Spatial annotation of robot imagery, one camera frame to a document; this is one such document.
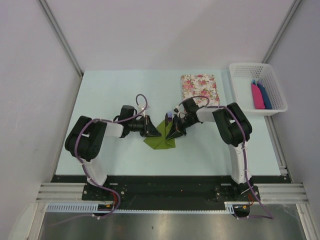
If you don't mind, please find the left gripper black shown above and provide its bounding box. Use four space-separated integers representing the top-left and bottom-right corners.
127 115 161 137

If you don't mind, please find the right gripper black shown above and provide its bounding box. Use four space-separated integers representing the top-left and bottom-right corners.
166 114 197 140

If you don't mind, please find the green paper napkin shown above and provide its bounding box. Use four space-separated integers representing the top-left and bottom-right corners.
143 120 176 150

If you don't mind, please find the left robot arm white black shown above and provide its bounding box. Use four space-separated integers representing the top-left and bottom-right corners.
64 105 162 200

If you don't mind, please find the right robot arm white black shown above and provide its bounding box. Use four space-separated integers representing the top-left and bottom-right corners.
166 97 253 201

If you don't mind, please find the pink rolled napkin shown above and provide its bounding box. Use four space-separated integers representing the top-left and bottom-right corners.
251 79 265 110

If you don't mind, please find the floral tray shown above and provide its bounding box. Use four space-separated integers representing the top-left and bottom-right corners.
180 74 220 107

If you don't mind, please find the white plastic basket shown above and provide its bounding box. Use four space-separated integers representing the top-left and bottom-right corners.
229 62 288 116

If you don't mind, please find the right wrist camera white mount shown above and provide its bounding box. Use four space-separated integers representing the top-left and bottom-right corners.
173 105 185 115

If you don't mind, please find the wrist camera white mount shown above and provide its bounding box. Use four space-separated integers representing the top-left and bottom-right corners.
173 105 185 115
137 104 150 117

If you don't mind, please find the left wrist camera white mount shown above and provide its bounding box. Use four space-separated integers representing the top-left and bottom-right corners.
137 104 150 117

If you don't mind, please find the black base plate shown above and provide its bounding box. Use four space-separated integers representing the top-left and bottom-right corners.
51 174 261 211

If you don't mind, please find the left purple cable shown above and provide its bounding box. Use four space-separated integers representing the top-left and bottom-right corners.
51 93 148 226

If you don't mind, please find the white slotted cable duct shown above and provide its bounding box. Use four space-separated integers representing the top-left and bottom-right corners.
46 202 234 214

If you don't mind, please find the left corner aluminium post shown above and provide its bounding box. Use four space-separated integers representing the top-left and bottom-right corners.
37 0 84 79

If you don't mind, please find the corner aluminium post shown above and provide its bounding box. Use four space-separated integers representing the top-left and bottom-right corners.
37 0 84 79
261 0 305 64

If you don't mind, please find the aluminium rail frame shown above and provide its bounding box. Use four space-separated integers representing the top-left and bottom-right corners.
32 152 320 240

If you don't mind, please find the right corner aluminium post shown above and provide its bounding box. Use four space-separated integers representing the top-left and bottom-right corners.
261 0 305 64

